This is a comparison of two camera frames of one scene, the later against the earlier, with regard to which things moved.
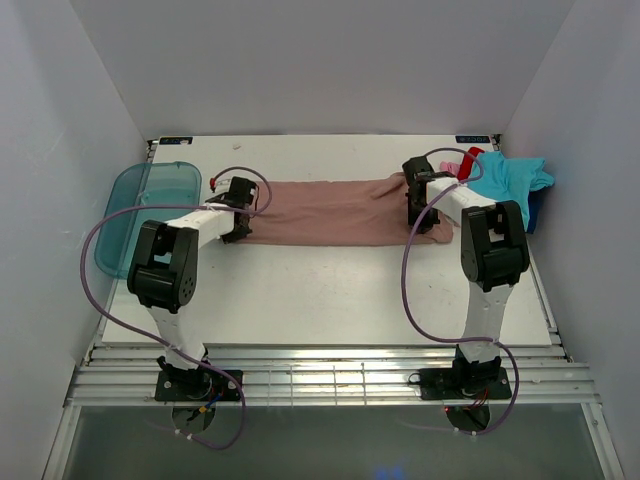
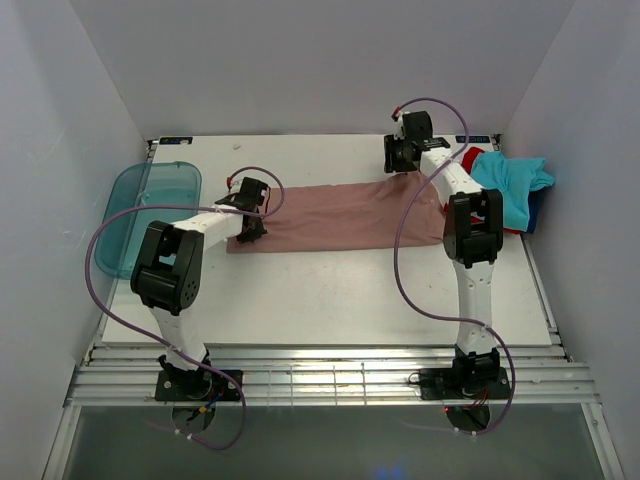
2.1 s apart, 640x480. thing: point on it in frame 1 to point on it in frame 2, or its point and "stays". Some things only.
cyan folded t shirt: (511, 180) stays
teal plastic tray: (171, 183) stays
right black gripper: (429, 223) to (391, 164)
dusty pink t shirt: (372, 211) stays
